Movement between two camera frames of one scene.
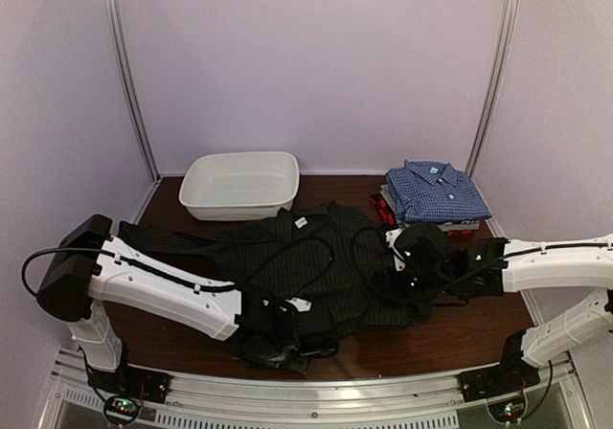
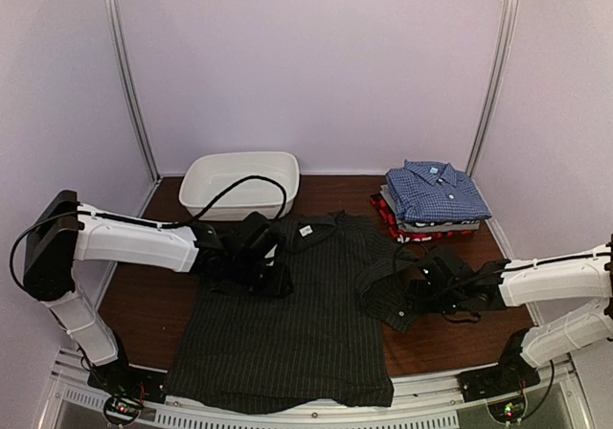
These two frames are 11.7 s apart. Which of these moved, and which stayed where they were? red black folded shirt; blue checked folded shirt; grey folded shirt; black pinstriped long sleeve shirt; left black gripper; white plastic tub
Moved: black pinstriped long sleeve shirt; left black gripper
Stayed: grey folded shirt; blue checked folded shirt; white plastic tub; red black folded shirt
